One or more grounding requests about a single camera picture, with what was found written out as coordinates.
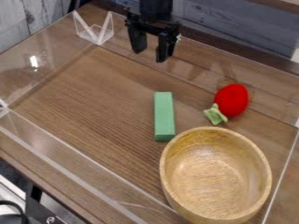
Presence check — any green rectangular block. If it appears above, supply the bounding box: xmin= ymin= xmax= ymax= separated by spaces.
xmin=153 ymin=92 xmax=175 ymax=141

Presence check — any black cable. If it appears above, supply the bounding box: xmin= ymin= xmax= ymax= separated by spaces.
xmin=0 ymin=200 xmax=28 ymax=224

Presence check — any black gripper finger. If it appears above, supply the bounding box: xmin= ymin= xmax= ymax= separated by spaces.
xmin=126 ymin=26 xmax=146 ymax=53
xmin=156 ymin=32 xmax=177 ymax=63

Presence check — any wooden bowl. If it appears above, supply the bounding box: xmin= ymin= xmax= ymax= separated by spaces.
xmin=158 ymin=127 xmax=272 ymax=224

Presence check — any clear acrylic enclosure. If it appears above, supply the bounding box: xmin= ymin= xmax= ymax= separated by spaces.
xmin=0 ymin=7 xmax=299 ymax=224

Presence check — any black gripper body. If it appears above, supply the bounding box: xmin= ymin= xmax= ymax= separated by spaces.
xmin=125 ymin=0 xmax=180 ymax=39

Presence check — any black table frame bracket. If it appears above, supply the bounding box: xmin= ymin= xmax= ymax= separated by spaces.
xmin=25 ymin=185 xmax=66 ymax=224

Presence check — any red plush strawberry toy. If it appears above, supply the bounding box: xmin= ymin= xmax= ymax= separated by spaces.
xmin=203 ymin=83 xmax=248 ymax=125

